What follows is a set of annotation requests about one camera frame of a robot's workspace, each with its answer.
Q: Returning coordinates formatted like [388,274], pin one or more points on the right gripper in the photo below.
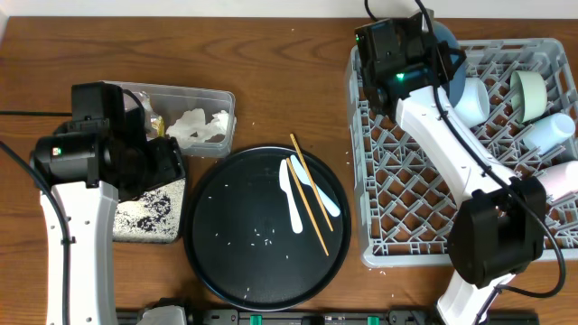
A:
[446,73]

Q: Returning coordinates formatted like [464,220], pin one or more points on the yellow green snack wrapper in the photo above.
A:
[154,126]

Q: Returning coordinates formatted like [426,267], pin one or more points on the wooden chopstick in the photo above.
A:
[300,156]
[307,206]

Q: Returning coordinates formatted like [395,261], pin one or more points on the black rectangular tray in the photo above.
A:
[153,216]

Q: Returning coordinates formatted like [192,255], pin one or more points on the white tissue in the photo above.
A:
[190,129]
[218,124]

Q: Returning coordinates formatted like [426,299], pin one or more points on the clear plastic waste bin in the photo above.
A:
[170,102]

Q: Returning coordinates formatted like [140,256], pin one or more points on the pink cup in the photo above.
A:
[559,180]

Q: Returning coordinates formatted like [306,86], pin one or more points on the white rice pile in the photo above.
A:
[153,212]

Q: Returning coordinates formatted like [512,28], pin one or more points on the small white cup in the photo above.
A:
[549,132]

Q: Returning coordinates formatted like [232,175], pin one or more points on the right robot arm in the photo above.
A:
[499,227]

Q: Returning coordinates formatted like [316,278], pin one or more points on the grey dishwasher rack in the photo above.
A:
[405,210]

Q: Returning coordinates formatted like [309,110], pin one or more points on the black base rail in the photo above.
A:
[394,317]

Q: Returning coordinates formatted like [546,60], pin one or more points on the dark blue plate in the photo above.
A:
[454,88]

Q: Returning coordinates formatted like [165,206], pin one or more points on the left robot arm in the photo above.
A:
[103,156]

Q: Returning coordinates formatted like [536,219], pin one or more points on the light blue saucer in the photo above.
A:
[473,107]

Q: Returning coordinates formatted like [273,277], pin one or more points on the round black serving tray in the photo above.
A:
[238,237]

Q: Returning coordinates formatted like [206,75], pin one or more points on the light green bowl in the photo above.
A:
[529,94]

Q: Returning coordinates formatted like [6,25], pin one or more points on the white plastic spoon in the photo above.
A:
[285,185]
[330,206]

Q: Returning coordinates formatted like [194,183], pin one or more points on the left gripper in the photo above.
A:
[172,164]

